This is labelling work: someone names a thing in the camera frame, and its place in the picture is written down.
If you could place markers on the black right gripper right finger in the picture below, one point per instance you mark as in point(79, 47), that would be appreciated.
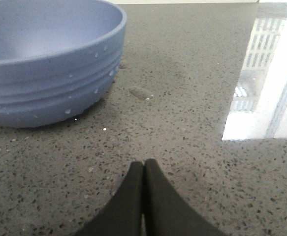
point(166, 213)

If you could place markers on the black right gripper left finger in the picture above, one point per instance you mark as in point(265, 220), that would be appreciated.
point(121, 216)

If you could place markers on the light blue ribbed bowl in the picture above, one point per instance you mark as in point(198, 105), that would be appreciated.
point(57, 58)

